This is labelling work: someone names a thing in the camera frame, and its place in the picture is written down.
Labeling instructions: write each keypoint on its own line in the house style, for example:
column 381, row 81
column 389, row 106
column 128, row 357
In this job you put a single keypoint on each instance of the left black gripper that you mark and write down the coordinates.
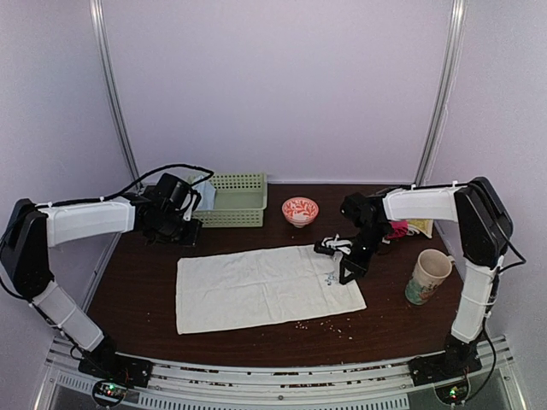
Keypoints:
column 191, row 237

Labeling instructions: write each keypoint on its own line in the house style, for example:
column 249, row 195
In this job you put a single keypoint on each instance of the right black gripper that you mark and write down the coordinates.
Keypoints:
column 359, row 266

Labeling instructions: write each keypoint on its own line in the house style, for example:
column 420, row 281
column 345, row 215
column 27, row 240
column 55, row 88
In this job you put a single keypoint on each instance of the light blue towel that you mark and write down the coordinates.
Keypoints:
column 206, row 190

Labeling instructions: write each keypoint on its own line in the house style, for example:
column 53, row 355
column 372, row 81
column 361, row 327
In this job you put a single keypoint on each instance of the white towel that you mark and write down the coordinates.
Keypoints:
column 259, row 287

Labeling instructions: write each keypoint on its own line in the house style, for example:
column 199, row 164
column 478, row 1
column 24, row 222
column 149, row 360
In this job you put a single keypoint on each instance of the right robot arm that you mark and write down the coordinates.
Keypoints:
column 485, row 229

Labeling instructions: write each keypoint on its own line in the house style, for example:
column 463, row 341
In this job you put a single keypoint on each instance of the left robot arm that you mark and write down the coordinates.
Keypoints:
column 163, row 213

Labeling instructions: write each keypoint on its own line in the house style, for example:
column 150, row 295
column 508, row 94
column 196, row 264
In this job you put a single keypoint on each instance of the pink towel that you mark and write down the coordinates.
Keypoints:
column 399, row 229

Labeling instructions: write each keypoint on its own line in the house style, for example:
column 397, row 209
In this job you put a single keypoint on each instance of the green plastic basket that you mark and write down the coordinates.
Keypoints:
column 240, row 201

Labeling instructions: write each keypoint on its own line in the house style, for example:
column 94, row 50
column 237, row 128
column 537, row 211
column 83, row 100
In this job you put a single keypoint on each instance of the cream floral mug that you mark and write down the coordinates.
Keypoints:
column 431, row 269

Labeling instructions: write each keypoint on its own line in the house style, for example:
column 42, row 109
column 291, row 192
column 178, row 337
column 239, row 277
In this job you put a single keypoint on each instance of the red patterned white bowl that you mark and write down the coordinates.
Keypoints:
column 300, row 211

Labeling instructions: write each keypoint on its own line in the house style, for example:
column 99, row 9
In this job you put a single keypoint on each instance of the yellow patterned cloth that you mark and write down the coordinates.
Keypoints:
column 420, row 227

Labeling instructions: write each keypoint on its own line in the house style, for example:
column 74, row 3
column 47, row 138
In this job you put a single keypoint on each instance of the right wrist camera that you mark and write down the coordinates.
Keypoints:
column 331, row 245

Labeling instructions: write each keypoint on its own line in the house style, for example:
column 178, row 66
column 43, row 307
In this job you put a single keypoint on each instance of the front aluminium rail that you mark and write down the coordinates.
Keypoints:
column 386, row 384

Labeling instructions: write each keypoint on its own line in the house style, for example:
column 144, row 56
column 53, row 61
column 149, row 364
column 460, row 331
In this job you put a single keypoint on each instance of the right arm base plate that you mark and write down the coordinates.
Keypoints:
column 436, row 368

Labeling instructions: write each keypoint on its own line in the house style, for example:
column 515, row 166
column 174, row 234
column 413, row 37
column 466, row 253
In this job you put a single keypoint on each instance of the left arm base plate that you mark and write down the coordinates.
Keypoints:
column 130, row 371

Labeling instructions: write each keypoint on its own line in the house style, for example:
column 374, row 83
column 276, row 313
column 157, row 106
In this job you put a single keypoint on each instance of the right aluminium frame post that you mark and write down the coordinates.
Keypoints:
column 452, row 53

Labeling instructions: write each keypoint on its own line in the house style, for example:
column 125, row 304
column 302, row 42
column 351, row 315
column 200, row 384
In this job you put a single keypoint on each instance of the aluminium frame post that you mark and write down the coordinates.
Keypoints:
column 452, row 53
column 100, row 31

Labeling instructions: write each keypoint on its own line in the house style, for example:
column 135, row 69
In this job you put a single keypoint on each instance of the left aluminium frame post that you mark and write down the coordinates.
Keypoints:
column 100, row 31

